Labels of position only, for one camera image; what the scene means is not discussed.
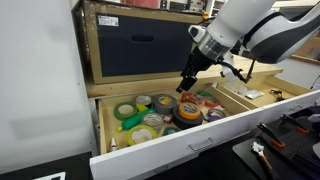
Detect small teal tape roll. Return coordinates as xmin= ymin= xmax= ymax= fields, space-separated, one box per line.
xmin=163 ymin=125 xmax=183 ymax=137

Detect green masking tape roll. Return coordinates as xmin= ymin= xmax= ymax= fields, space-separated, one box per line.
xmin=113 ymin=101 xmax=138 ymax=122

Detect silver antistatic bag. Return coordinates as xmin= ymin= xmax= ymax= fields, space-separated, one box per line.
xmin=244 ymin=89 xmax=265 ymax=100

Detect black tape roll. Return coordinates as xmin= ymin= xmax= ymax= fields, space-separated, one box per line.
xmin=172 ymin=105 xmax=204 ymax=130

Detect large grey duct tape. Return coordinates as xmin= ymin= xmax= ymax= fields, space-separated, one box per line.
xmin=151 ymin=93 xmax=179 ymax=116

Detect clear printed tape roll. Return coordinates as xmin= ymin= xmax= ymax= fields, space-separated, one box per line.
xmin=141 ymin=113 xmax=165 ymax=133

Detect green glue bottle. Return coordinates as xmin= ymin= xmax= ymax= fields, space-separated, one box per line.
xmin=117 ymin=108 xmax=157 ymax=133

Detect white side panel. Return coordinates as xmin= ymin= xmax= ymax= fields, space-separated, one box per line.
xmin=0 ymin=0 xmax=101 ymax=174

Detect yellow-green tape roll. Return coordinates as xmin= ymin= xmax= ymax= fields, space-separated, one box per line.
xmin=126 ymin=124 xmax=158 ymax=147

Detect orange tape roll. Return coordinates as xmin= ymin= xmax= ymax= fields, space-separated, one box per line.
xmin=178 ymin=102 xmax=202 ymax=121

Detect red tape roll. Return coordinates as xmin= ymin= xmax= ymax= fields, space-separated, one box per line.
xmin=203 ymin=96 xmax=221 ymax=108

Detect black clamp orange tips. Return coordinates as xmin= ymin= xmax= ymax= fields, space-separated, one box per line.
xmin=280 ymin=113 xmax=311 ymax=135
xmin=257 ymin=122 xmax=287 ymax=150

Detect purple tape roll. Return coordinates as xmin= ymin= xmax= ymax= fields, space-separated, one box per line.
xmin=206 ymin=108 xmax=228 ymax=123

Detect white shelf unit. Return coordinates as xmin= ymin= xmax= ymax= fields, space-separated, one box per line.
xmin=205 ymin=0 xmax=224 ymax=17

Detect black flat board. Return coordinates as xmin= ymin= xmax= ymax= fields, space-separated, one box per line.
xmin=0 ymin=151 xmax=95 ymax=180

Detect white plastic part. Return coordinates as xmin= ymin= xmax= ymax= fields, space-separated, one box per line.
xmin=307 ymin=112 xmax=320 ymax=124

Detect wide wooden tool drawer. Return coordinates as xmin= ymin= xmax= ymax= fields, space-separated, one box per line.
xmin=216 ymin=75 xmax=320 ymax=128

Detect small white glue bottle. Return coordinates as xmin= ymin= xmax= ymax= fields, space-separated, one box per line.
xmin=109 ymin=137 xmax=118 ymax=153

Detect red tape dispenser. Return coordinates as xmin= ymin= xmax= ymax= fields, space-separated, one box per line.
xmin=180 ymin=92 xmax=206 ymax=106

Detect thin green tape roll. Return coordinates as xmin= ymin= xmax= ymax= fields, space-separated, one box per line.
xmin=196 ymin=90 xmax=213 ymax=98

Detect small grey tape roll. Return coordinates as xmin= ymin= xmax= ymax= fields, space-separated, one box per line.
xmin=134 ymin=94 xmax=154 ymax=113

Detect clear plastic organizer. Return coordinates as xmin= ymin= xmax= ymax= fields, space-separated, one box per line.
xmin=233 ymin=84 xmax=250 ymax=97

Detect brown cardboard box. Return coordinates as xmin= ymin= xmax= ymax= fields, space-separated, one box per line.
xmin=293 ymin=35 xmax=320 ymax=62

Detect pliers orange handles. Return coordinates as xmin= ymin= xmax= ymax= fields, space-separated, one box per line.
xmin=250 ymin=141 xmax=279 ymax=180

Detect white cabinet wood top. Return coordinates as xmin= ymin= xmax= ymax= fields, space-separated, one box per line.
xmin=276 ymin=54 xmax=320 ymax=90

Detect black handled pliers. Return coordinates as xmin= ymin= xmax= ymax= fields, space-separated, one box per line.
xmin=269 ymin=88 xmax=287 ymax=102

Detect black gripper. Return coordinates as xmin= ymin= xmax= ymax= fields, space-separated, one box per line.
xmin=175 ymin=46 xmax=220 ymax=94

